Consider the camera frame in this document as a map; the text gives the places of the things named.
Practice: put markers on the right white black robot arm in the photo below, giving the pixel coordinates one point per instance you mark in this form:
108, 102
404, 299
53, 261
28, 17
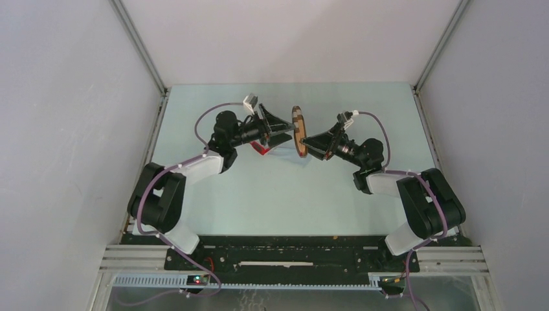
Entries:
430, 205

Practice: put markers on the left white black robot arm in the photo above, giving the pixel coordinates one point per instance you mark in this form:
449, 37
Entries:
156, 203

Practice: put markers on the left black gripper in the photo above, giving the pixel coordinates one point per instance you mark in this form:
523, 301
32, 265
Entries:
272, 124

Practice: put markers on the brown plaid glasses case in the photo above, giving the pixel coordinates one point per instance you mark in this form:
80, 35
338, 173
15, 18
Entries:
299, 131

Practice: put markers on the white slotted cable duct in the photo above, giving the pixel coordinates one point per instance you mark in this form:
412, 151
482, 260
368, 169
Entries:
141, 280

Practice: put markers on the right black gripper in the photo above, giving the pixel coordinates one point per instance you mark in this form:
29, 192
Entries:
320, 146

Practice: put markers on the left aluminium frame post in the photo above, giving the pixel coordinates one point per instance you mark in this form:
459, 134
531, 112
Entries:
135, 38

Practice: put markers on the right aluminium frame post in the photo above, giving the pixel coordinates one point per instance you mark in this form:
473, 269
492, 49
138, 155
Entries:
451, 27

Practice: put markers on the aluminium frame post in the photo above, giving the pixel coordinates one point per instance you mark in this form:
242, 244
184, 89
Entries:
451, 27
135, 38

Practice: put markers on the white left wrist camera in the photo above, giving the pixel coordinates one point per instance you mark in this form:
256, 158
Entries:
250, 102

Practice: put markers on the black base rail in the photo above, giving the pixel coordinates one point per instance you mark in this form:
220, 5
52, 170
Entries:
309, 260

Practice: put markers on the red sunglasses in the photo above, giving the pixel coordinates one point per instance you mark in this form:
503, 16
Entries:
263, 150

